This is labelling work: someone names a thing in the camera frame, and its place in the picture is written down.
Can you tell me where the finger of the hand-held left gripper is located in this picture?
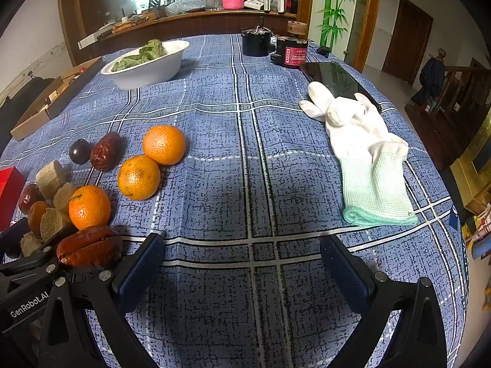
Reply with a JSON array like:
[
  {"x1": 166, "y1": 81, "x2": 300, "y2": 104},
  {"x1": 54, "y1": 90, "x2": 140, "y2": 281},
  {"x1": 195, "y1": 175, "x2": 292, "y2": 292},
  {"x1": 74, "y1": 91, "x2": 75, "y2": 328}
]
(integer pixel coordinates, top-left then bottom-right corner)
[
  {"x1": 0, "y1": 218, "x2": 31, "y2": 259},
  {"x1": 0, "y1": 225, "x2": 79, "y2": 296}
]

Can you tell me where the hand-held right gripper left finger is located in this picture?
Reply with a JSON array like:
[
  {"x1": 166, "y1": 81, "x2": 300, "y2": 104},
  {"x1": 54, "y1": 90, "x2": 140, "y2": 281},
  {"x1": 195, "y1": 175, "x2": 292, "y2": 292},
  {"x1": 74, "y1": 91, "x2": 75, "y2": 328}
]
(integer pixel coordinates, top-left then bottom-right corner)
[{"x1": 38, "y1": 232, "x2": 166, "y2": 368}]

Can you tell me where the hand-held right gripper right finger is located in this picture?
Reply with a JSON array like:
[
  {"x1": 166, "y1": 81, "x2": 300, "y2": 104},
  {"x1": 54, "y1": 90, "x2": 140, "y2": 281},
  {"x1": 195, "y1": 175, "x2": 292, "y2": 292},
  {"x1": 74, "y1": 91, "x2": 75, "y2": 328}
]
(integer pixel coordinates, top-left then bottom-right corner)
[{"x1": 319, "y1": 234, "x2": 447, "y2": 368}]

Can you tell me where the small orange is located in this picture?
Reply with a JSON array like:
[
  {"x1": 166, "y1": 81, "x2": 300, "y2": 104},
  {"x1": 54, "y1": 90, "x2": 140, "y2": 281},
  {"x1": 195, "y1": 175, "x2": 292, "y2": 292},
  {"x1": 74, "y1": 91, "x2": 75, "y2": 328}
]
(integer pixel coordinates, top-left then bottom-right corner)
[{"x1": 27, "y1": 200, "x2": 50, "y2": 237}]

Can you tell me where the red box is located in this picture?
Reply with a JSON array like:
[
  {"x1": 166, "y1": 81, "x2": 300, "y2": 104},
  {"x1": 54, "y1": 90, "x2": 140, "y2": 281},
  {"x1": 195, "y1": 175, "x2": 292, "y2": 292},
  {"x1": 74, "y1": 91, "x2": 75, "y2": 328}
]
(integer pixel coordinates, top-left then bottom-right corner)
[{"x1": 0, "y1": 166, "x2": 27, "y2": 232}]

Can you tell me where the large red date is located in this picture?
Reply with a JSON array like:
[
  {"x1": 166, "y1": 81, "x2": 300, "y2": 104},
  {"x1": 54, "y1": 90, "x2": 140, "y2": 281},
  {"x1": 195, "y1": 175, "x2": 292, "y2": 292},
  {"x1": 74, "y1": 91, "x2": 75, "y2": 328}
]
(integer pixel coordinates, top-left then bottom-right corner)
[{"x1": 56, "y1": 225, "x2": 123, "y2": 269}]

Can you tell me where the orange with green stem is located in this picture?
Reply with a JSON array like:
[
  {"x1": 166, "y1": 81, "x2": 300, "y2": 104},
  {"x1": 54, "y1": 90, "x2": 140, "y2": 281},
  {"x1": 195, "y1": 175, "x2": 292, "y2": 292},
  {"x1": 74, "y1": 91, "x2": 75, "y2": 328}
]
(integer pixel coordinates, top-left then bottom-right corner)
[{"x1": 69, "y1": 185, "x2": 112, "y2": 231}]

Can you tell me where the green cuffed mesh glove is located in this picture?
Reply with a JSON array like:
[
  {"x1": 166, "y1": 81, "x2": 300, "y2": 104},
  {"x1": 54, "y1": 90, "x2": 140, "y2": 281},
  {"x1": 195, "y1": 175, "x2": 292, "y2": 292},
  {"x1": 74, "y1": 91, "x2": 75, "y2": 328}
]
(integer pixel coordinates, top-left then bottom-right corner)
[{"x1": 339, "y1": 141, "x2": 419, "y2": 227}]

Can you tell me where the dark plum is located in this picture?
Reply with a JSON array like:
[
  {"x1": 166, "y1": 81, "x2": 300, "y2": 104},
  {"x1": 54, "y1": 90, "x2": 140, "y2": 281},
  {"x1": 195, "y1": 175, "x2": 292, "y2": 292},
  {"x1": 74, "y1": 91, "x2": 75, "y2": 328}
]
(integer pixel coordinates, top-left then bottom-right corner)
[{"x1": 69, "y1": 139, "x2": 91, "y2": 164}]

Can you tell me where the black sofa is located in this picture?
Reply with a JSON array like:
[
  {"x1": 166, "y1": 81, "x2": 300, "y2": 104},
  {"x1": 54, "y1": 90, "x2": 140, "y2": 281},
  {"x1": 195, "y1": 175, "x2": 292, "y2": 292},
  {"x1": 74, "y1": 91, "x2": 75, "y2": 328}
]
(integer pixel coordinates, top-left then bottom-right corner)
[{"x1": 0, "y1": 77, "x2": 56, "y2": 139}]

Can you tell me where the cardboard box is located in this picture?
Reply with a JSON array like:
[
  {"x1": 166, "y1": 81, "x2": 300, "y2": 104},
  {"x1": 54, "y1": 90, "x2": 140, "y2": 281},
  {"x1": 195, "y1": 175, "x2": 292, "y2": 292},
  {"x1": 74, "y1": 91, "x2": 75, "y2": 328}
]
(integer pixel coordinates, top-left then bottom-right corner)
[{"x1": 10, "y1": 56, "x2": 105, "y2": 141}]

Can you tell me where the pile of colourful books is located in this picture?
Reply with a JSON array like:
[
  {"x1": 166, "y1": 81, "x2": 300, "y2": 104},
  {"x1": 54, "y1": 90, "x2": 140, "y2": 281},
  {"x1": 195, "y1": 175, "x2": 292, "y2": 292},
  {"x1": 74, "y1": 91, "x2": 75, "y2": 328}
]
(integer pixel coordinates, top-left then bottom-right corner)
[{"x1": 462, "y1": 203, "x2": 491, "y2": 261}]

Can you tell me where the white glove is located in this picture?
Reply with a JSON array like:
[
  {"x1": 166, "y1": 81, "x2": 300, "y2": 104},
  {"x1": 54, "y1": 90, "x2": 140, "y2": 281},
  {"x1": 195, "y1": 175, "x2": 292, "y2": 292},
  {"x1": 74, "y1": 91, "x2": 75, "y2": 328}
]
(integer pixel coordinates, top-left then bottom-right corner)
[{"x1": 299, "y1": 82, "x2": 409, "y2": 159}]

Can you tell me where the blue plaid tablecloth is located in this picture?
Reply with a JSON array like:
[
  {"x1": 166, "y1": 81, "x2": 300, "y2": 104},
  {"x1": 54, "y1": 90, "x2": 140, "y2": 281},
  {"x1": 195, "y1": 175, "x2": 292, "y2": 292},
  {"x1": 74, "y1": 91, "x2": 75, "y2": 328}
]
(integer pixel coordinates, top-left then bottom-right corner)
[{"x1": 0, "y1": 34, "x2": 470, "y2": 368}]

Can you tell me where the black smartphone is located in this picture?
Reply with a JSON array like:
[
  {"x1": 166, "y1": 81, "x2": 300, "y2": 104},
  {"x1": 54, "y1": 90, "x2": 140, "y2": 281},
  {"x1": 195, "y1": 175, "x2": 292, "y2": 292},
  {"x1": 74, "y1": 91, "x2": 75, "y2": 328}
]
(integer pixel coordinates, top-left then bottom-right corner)
[{"x1": 298, "y1": 61, "x2": 382, "y2": 113}]

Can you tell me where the white bowl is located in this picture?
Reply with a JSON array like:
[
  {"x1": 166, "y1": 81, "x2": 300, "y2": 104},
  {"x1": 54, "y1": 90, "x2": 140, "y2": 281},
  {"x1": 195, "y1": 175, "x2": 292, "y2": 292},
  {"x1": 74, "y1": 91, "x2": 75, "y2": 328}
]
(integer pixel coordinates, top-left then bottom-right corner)
[{"x1": 100, "y1": 39, "x2": 190, "y2": 90}]

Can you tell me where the flat white box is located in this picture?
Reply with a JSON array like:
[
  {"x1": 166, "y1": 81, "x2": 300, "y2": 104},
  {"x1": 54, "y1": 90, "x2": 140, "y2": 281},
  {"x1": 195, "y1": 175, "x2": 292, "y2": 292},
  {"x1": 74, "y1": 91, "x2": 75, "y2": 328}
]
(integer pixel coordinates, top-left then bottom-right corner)
[{"x1": 78, "y1": 31, "x2": 116, "y2": 50}]

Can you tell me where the dark clothing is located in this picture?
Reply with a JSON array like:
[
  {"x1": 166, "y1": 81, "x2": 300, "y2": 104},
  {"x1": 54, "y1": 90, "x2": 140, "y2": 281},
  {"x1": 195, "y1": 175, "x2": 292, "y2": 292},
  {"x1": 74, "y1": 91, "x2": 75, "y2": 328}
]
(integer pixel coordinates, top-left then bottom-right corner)
[{"x1": 412, "y1": 56, "x2": 447, "y2": 106}]

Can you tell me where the wooden stair railing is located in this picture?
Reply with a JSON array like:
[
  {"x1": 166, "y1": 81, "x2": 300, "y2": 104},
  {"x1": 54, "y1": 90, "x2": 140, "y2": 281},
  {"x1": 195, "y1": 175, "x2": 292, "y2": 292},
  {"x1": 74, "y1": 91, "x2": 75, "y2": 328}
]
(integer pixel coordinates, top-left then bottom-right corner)
[{"x1": 404, "y1": 48, "x2": 491, "y2": 173}]

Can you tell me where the green leafy vegetable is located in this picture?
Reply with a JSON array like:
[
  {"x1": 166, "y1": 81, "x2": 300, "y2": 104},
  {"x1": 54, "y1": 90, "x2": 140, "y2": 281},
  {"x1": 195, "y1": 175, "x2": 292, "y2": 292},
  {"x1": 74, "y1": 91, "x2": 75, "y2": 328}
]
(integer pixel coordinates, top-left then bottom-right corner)
[{"x1": 111, "y1": 39, "x2": 165, "y2": 72}]

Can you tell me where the black canister with red label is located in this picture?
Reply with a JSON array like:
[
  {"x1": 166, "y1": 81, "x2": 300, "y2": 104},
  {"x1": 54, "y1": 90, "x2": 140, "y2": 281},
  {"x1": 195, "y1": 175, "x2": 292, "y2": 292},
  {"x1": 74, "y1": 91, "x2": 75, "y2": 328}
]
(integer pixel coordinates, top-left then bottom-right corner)
[{"x1": 269, "y1": 35, "x2": 310, "y2": 70}]

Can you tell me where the brown door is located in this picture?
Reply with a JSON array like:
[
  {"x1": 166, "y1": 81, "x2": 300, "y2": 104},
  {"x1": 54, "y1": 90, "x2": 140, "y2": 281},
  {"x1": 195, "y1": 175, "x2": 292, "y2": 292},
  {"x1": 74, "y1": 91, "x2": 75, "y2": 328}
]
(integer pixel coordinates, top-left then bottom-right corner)
[{"x1": 381, "y1": 0, "x2": 434, "y2": 87}]

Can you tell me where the wooden tray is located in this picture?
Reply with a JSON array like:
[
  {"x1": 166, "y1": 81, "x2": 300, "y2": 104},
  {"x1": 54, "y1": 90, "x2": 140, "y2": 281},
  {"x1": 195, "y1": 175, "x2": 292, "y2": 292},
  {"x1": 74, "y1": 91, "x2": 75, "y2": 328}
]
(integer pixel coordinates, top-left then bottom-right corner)
[{"x1": 111, "y1": 13, "x2": 158, "y2": 33}]

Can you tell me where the black pot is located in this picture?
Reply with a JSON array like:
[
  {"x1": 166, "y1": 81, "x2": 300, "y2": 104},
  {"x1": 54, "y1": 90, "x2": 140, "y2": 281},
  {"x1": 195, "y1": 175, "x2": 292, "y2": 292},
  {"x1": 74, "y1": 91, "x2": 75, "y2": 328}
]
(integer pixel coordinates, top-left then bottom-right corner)
[{"x1": 241, "y1": 17, "x2": 274, "y2": 57}]

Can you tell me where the wooden counter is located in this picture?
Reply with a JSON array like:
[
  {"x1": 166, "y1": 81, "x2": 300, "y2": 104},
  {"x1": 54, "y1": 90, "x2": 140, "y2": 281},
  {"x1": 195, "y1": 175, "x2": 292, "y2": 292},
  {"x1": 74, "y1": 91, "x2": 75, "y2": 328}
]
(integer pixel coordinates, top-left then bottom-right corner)
[{"x1": 77, "y1": 8, "x2": 303, "y2": 52}]

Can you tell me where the clear plastic bag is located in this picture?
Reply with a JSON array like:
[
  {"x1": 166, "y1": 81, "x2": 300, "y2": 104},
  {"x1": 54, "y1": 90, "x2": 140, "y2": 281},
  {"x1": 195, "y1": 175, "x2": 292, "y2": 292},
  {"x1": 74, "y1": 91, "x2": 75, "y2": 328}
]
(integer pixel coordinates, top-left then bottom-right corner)
[{"x1": 165, "y1": 0, "x2": 206, "y2": 16}]

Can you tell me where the bamboo wall sticker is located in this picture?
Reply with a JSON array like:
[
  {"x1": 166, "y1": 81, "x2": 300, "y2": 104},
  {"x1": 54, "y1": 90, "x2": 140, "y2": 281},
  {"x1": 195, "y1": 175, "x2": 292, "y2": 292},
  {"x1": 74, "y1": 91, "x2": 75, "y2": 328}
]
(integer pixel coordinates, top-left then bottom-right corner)
[{"x1": 316, "y1": 0, "x2": 355, "y2": 48}]

